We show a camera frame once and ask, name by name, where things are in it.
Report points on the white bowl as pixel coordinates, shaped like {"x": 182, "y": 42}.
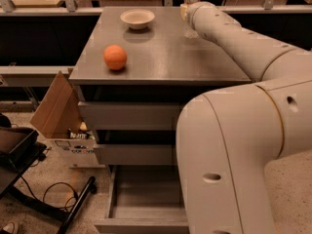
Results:
{"x": 137, "y": 19}

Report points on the black tray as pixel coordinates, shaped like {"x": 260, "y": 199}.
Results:
{"x": 13, "y": 142}

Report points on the shoe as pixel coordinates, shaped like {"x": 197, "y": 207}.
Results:
{"x": 10, "y": 228}

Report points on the grey top drawer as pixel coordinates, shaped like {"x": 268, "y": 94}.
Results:
{"x": 144, "y": 116}

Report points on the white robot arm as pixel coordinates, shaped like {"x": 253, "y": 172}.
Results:
{"x": 225, "y": 137}

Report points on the open cardboard box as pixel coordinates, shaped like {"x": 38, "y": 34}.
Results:
{"x": 59, "y": 121}

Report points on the grey bottom drawer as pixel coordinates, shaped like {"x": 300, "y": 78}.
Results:
{"x": 144, "y": 200}

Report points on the grey drawer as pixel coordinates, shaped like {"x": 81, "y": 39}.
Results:
{"x": 144, "y": 200}
{"x": 144, "y": 116}
{"x": 134, "y": 154}

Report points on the orange ball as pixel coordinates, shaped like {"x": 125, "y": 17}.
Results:
{"x": 115, "y": 57}

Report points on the grey drawer cabinet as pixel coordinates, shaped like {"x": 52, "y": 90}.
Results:
{"x": 163, "y": 66}

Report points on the grey metal shelf rail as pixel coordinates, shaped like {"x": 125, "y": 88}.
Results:
{"x": 31, "y": 76}

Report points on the grey middle drawer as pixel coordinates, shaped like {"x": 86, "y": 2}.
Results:
{"x": 134, "y": 154}

